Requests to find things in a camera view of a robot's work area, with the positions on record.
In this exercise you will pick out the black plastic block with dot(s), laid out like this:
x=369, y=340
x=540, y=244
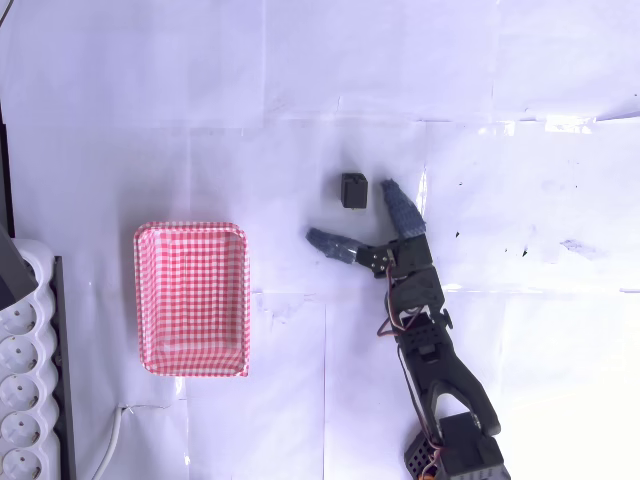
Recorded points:
x=355, y=190

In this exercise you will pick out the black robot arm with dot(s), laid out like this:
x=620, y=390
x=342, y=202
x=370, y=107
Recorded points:
x=445, y=365

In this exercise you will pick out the red checkered paper tray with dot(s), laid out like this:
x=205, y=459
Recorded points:
x=192, y=300

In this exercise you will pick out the black edge strip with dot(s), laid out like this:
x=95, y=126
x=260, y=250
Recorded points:
x=65, y=370

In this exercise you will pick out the dark grey plug adapter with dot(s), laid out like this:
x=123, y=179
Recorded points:
x=12, y=270

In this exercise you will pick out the black vertical bar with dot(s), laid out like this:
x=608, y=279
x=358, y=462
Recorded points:
x=5, y=180

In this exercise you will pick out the white power strip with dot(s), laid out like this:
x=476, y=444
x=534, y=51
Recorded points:
x=22, y=380

